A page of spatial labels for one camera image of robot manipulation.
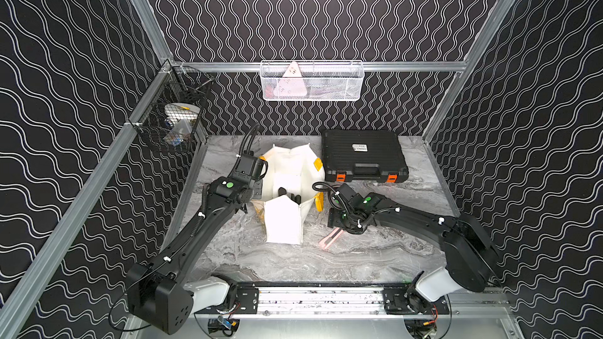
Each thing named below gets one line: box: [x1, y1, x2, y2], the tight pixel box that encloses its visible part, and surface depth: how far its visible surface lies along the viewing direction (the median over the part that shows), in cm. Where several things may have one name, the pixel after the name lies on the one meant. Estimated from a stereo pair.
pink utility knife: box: [318, 227, 344, 251], surface depth 88 cm
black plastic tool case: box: [321, 129, 410, 183], surface depth 105 cm
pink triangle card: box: [273, 61, 307, 97], surface depth 92 cm
